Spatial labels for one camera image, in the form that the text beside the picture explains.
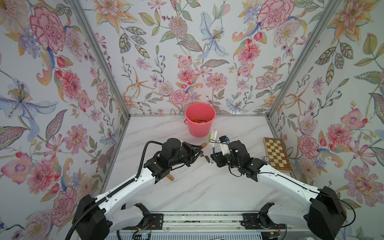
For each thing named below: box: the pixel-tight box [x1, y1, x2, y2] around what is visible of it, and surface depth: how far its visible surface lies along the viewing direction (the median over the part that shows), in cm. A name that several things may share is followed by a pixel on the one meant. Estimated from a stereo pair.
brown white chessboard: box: [263, 137, 292, 173], surface depth 97 cm
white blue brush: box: [210, 128, 218, 164], surface depth 77 cm
